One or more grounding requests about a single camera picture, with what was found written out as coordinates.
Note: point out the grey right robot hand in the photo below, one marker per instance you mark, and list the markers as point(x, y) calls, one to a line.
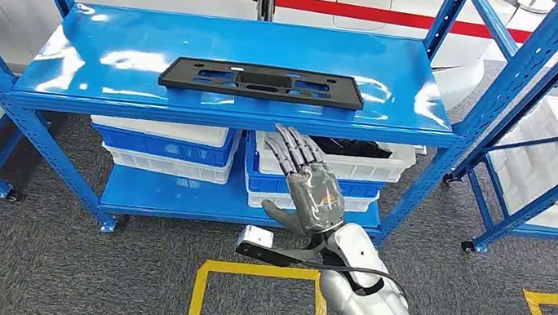
point(314, 199)

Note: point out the black plastic plate bracket part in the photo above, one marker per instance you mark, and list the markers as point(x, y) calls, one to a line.
point(186, 78)

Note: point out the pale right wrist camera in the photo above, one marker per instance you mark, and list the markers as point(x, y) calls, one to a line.
point(256, 237)

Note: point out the blue plastic crate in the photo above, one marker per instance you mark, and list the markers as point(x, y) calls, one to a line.
point(361, 192)
point(160, 146)

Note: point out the black plastic parts pile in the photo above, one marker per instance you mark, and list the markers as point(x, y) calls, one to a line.
point(351, 147)

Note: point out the black chrome stanchion post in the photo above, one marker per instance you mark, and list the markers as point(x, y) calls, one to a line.
point(264, 1)

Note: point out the black camera bracket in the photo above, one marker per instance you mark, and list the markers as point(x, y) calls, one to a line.
point(275, 258)

